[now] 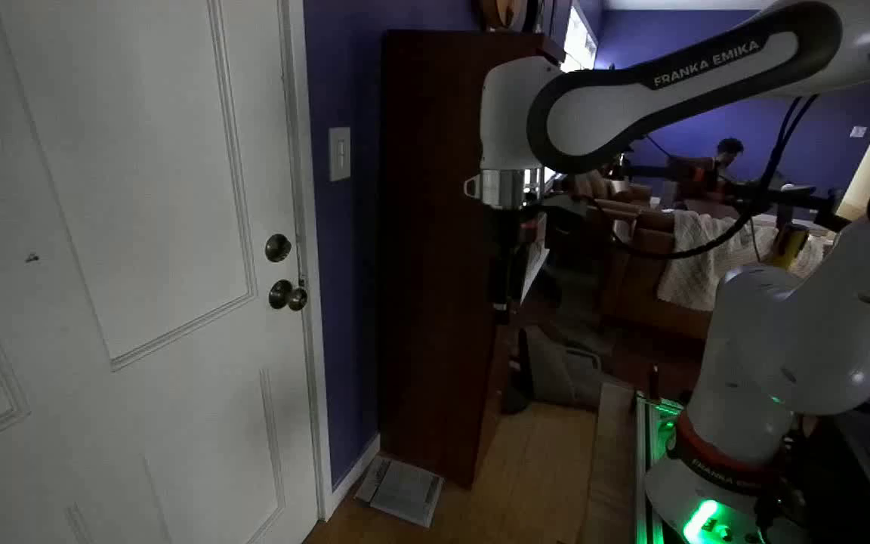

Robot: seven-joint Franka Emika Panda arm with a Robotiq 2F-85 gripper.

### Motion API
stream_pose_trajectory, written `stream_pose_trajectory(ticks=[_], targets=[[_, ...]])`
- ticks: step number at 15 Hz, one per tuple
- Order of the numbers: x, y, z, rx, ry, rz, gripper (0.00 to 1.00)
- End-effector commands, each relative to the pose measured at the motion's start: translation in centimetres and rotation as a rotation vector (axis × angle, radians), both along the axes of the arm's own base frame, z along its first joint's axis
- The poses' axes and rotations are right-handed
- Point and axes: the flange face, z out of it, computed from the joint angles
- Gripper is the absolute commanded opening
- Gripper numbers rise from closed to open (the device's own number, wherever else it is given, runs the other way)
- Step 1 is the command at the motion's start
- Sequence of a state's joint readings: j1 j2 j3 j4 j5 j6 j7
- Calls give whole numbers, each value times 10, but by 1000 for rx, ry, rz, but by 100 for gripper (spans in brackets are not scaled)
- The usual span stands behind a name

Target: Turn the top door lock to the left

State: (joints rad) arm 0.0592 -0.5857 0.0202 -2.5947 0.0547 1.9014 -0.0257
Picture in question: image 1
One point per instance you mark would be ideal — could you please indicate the grey bag on floor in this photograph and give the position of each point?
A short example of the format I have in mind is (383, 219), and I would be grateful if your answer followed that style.
(563, 372)

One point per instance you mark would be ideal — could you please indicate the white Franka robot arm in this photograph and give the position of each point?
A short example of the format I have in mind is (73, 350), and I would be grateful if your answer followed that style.
(779, 346)

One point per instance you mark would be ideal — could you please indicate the brass round door knob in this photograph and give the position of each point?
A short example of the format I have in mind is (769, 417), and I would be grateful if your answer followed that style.
(285, 293)

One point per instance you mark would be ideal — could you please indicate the brass deadbolt thumb lock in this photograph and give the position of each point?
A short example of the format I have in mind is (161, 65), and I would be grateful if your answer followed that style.
(276, 248)

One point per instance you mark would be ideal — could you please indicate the person in background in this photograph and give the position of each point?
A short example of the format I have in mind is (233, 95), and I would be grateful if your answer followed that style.
(710, 175)

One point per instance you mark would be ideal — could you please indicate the brown sofa with blanket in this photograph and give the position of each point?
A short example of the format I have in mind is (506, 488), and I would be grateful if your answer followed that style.
(664, 280)

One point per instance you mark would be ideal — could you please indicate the white floor vent register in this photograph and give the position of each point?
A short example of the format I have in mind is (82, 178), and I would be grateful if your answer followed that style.
(402, 490)

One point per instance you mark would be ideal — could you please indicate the white wall light switch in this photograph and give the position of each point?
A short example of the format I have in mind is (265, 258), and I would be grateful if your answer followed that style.
(340, 152)

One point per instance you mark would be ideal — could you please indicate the white panelled door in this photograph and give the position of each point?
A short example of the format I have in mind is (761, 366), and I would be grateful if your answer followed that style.
(148, 393)

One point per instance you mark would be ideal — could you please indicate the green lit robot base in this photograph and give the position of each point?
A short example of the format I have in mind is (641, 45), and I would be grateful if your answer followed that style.
(822, 496)

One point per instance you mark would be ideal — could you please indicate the dark brown wooden cabinet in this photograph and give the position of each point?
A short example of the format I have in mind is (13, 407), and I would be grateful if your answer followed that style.
(443, 340)

